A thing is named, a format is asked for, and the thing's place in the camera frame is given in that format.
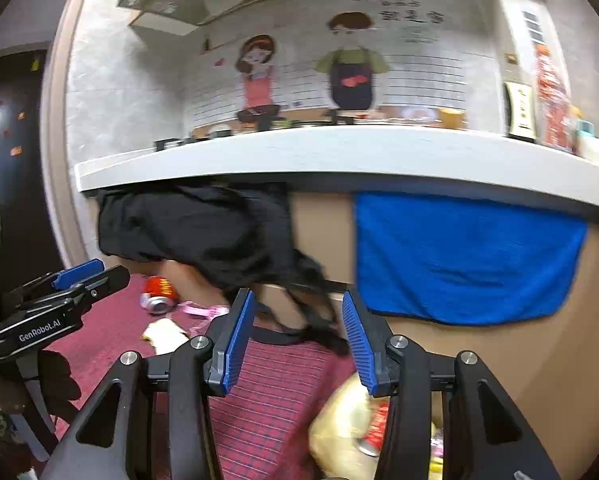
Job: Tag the red plaid cloth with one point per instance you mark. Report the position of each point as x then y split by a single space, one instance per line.
274 410

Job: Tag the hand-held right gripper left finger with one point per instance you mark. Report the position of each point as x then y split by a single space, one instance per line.
237 345

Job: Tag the white kitchen counter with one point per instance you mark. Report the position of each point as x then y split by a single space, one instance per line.
329 155

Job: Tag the yellow cup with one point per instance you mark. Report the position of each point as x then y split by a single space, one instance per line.
452 119

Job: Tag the teal cup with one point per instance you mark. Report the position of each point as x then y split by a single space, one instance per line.
585 129

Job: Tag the yellow plastic bag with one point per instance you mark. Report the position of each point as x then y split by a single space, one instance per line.
339 425

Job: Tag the yellow and white sign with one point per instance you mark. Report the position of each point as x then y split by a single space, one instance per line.
522 110

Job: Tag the black cloth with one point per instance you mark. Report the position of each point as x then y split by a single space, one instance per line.
204 230

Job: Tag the cream wrapper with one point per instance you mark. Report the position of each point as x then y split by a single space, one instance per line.
164 335

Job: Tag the white wall appliance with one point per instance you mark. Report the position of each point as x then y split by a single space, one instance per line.
522 35

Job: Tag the cartoon wall poster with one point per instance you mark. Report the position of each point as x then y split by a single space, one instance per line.
339 60

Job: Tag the black stove pot support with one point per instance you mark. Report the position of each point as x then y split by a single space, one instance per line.
262 119

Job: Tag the brown counter cabinet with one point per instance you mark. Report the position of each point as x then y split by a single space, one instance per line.
504 375

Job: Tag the red hanging packets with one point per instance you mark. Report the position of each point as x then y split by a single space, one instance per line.
557 100

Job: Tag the blue towel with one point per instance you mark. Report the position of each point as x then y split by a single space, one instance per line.
459 260

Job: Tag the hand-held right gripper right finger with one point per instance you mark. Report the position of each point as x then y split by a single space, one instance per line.
359 345

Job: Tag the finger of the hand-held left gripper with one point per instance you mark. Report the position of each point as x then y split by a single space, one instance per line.
102 285
79 272

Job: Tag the pink plastic wrapper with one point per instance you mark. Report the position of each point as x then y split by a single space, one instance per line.
199 309

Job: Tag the red drink can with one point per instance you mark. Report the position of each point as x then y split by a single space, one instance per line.
377 427
159 287

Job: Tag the black door with stickers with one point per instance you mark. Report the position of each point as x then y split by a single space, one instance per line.
14 160

